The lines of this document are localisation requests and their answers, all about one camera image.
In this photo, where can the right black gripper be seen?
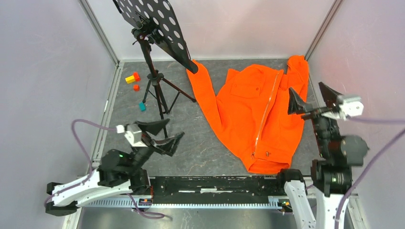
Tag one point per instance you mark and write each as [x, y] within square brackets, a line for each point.
[331, 97]

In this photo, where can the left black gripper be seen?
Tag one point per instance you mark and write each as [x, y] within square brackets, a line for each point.
[167, 145]

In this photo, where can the orange jacket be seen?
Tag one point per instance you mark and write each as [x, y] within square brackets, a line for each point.
[249, 115]

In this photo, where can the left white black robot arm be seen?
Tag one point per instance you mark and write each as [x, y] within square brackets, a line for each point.
[118, 173]

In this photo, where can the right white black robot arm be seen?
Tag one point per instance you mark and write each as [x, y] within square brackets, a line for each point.
[331, 175]

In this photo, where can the teal block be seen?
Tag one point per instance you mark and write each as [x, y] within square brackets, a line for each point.
[142, 107]

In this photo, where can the small red block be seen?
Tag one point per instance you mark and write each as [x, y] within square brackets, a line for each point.
[136, 87]

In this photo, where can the red block on yellow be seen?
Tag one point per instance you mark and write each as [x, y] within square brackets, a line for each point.
[136, 77]

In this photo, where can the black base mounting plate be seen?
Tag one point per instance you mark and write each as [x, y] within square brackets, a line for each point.
[214, 189]

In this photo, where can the black perforated music stand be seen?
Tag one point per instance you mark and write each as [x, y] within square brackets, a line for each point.
[155, 22]

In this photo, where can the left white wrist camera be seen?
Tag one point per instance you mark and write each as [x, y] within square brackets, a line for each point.
[132, 133]

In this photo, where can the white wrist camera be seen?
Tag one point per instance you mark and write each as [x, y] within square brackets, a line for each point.
[344, 107]
[132, 133]

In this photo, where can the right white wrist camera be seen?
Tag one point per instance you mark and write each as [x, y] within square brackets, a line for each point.
[344, 107]

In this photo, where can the grey slotted cable duct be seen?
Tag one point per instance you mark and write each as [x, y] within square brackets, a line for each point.
[122, 202]

